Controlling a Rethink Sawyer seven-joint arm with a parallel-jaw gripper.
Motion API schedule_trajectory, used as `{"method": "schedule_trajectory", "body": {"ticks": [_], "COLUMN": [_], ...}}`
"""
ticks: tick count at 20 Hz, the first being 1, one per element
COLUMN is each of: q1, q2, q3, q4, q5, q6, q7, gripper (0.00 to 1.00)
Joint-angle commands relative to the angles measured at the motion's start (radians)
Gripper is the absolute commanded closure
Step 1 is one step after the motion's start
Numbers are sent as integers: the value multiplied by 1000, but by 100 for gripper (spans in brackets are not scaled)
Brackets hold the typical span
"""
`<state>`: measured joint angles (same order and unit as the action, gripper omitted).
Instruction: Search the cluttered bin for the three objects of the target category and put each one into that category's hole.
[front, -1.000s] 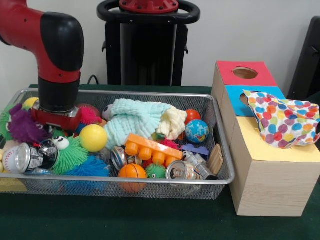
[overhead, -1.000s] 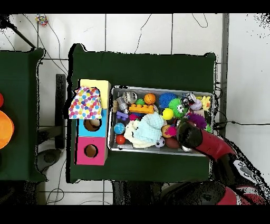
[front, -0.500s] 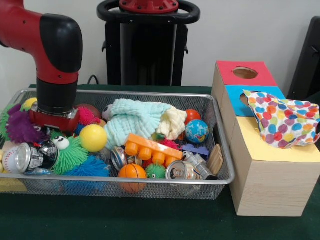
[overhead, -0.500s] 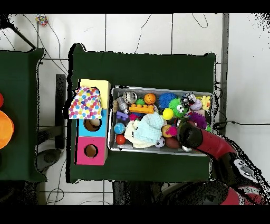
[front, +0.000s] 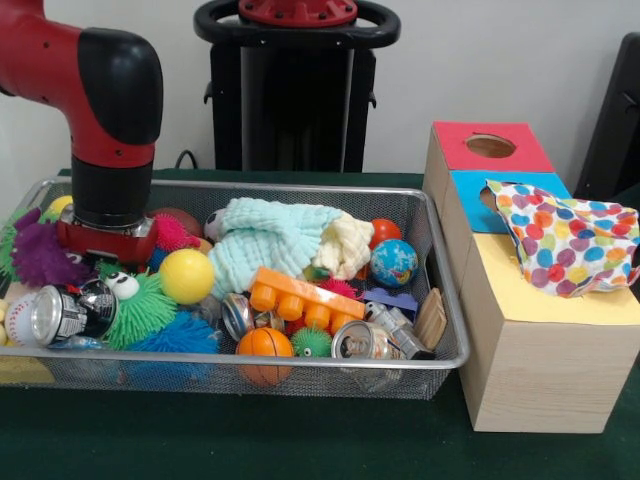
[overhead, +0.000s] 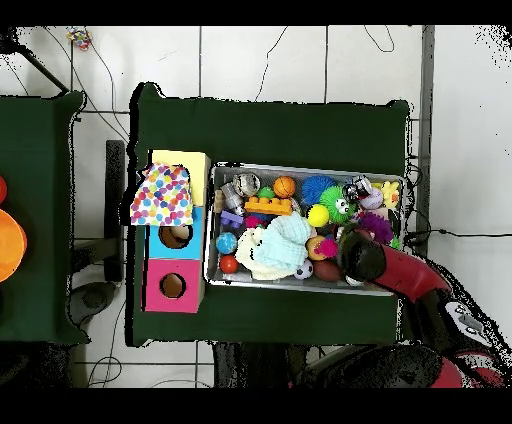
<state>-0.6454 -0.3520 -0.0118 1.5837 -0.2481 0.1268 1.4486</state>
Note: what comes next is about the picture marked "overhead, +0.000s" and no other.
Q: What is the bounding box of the shallow clear bin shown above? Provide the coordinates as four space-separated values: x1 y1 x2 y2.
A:
203 163 405 297

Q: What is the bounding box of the blue globe ball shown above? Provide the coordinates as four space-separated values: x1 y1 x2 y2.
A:
215 231 239 255

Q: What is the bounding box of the crushed silver can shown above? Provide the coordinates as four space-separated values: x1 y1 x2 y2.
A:
231 171 260 197

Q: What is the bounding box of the green spiky ball with eyes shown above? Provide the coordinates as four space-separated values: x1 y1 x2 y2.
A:
319 185 357 224

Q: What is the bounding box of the small orange basketball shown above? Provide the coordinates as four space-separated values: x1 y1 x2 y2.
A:
272 175 297 199

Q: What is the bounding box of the green covered side table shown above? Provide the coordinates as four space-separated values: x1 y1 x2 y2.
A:
0 91 85 345

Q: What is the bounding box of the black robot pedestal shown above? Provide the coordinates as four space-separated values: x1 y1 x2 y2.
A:
211 342 301 389

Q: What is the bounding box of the small colourful toy on floor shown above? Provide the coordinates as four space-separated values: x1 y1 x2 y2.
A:
66 27 93 51

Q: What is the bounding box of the dark green table cloth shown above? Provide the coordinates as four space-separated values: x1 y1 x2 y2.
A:
127 82 411 349

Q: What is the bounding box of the colourful patterned cloth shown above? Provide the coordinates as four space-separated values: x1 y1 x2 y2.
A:
129 162 195 228

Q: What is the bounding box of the small brown football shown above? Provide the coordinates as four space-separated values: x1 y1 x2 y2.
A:
313 259 344 283

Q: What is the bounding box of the yellow ball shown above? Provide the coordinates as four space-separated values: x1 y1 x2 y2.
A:
307 203 331 228

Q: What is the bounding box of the orange building block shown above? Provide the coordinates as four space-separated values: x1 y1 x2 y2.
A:
243 196 293 219

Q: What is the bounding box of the small soccer ball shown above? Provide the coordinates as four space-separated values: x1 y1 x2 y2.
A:
294 259 315 281

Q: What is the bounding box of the wooden box with three holes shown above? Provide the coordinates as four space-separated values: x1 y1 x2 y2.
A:
142 148 213 315

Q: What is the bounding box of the blue spiky ball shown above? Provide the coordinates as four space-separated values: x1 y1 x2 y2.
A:
301 175 336 205

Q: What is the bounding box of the cream yellow cloth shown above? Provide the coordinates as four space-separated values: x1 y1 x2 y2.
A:
233 229 297 281

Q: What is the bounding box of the orange bowl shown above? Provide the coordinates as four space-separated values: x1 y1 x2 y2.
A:
0 207 29 284

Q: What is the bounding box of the light teal cloth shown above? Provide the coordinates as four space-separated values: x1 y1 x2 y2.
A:
254 212 315 273

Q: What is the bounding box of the purple spiky monster toy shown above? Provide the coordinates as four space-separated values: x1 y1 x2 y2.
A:
359 211 395 244

